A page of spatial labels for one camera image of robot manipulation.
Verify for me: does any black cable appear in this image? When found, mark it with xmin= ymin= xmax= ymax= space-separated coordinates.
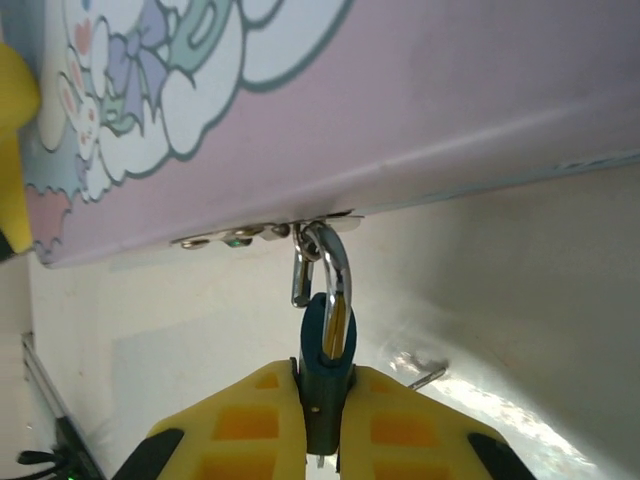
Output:
xmin=17 ymin=447 xmax=76 ymax=480

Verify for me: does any blue cartoon bunny tin box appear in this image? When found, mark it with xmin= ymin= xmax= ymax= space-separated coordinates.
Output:
xmin=22 ymin=0 xmax=640 ymax=271

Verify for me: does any teal padlock with silver shackle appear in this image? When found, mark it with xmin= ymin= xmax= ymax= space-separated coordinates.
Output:
xmin=291 ymin=222 xmax=359 ymax=457

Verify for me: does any black edge strip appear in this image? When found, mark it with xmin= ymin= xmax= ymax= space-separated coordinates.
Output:
xmin=20 ymin=332 xmax=109 ymax=480

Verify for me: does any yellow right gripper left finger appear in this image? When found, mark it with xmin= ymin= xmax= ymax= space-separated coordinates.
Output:
xmin=117 ymin=357 xmax=306 ymax=480

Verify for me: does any silver metal hasp latch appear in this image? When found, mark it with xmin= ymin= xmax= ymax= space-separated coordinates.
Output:
xmin=172 ymin=212 xmax=366 ymax=251

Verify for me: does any thin metal pin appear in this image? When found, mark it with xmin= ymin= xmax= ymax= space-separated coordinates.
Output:
xmin=407 ymin=367 xmax=447 ymax=391

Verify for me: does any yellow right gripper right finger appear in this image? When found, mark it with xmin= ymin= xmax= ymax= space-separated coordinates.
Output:
xmin=337 ymin=364 xmax=539 ymax=480

